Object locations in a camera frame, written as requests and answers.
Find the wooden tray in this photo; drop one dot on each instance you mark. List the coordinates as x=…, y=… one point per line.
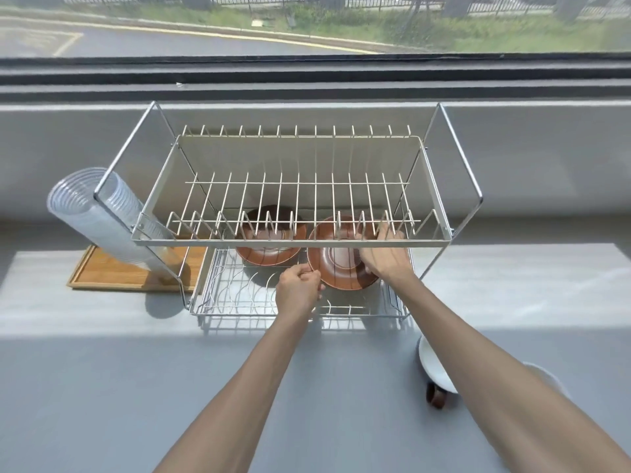
x=108, y=270

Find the person's left hand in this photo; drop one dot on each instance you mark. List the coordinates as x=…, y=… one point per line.
x=296, y=293

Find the brown white cup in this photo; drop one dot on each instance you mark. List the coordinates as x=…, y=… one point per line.
x=547, y=379
x=436, y=369

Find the dark window frame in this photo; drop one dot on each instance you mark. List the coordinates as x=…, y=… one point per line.
x=315, y=76

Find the brown saucer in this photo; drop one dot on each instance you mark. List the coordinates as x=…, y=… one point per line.
x=337, y=265
x=268, y=256

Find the person's right forearm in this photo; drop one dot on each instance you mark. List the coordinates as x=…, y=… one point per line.
x=493, y=389

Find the black metal fence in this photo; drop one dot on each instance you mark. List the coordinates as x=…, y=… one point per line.
x=374, y=2

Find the stack of clear plastic cups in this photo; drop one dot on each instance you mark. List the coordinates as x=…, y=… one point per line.
x=84, y=201

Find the person's left forearm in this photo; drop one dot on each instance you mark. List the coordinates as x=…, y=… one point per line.
x=236, y=403

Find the person's right hand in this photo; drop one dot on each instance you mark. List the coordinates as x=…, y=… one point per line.
x=389, y=263

